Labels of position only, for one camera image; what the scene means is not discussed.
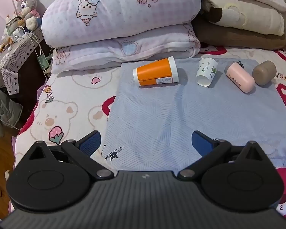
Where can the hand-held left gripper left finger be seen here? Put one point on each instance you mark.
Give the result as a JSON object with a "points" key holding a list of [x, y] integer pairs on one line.
{"points": [[91, 142]]}

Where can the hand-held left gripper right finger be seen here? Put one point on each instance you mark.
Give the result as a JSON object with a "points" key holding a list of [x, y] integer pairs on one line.
{"points": [[201, 143]]}

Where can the white floral paper cup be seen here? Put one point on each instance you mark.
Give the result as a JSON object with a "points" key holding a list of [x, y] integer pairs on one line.
{"points": [[206, 72]]}

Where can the pink cup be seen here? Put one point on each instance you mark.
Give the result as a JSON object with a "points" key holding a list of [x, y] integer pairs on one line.
{"points": [[239, 76]]}

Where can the orange and white cup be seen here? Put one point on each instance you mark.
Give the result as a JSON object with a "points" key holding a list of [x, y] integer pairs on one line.
{"points": [[156, 72]]}

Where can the brown cup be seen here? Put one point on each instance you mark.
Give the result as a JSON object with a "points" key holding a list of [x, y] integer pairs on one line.
{"points": [[264, 72]]}

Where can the light blue patterned cloth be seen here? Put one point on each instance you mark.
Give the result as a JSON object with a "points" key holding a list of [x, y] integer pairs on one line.
{"points": [[181, 119]]}

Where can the cartoon bear bed sheet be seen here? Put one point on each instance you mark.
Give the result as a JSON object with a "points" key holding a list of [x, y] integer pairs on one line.
{"points": [[69, 109]]}

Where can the light green charger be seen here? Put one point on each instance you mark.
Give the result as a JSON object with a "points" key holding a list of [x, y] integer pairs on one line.
{"points": [[43, 61]]}

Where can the grey green jacket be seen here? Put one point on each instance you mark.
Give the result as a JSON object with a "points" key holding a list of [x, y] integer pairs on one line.
{"points": [[2, 109]]}

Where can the pink folded blanket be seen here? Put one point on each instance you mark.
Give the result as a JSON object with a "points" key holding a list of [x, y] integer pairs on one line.
{"points": [[124, 49]]}

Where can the brown pillow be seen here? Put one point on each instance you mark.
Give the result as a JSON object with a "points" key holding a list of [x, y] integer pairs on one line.
{"points": [[236, 37]]}

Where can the bedside table with patterned cloth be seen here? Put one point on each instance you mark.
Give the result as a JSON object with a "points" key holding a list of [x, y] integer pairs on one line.
{"points": [[14, 59]]}

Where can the pink checkered pillow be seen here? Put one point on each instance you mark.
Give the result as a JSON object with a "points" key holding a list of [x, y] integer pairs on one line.
{"points": [[119, 12]]}

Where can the cream and brown folded quilt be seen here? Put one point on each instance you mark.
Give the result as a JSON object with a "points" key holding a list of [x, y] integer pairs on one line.
{"points": [[245, 9]]}

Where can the grey rabbit plush toy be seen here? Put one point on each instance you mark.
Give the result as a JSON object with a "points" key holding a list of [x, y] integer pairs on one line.
{"points": [[26, 6]]}

